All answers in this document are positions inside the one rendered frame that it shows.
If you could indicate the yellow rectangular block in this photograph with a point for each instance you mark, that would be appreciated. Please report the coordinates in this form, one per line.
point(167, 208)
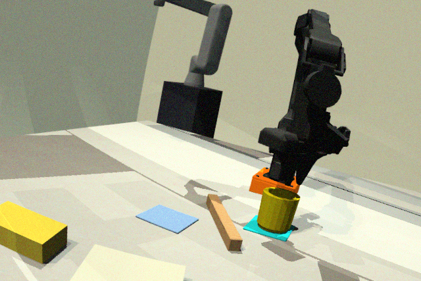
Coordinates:
point(30, 234)

